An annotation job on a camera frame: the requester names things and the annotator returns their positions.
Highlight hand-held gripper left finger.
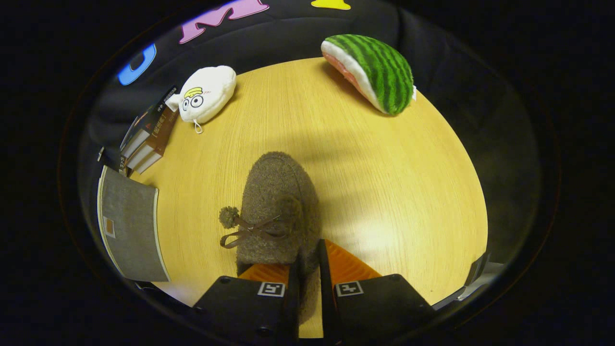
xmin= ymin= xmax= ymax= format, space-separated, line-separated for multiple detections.
xmin=192 ymin=250 xmax=304 ymax=346

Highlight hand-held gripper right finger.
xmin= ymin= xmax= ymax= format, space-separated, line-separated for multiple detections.
xmin=316 ymin=239 xmax=435 ymax=346

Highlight brown fuzzy shoe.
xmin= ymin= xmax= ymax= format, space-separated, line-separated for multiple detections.
xmin=219 ymin=151 xmax=321 ymax=327

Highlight grey fabric storage box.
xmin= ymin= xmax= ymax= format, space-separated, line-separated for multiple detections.
xmin=97 ymin=165 xmax=171 ymax=283

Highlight brown book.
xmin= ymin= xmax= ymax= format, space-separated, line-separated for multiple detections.
xmin=126 ymin=108 xmax=179 ymax=169
xmin=135 ymin=144 xmax=164 ymax=174

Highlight white plush toy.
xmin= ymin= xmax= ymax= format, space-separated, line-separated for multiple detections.
xmin=165 ymin=65 xmax=237 ymax=134

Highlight dark blue book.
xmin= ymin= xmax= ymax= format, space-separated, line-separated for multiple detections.
xmin=120 ymin=86 xmax=179 ymax=157

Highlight watermelon slice plush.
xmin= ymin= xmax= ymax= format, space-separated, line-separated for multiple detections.
xmin=321 ymin=34 xmax=417 ymax=116

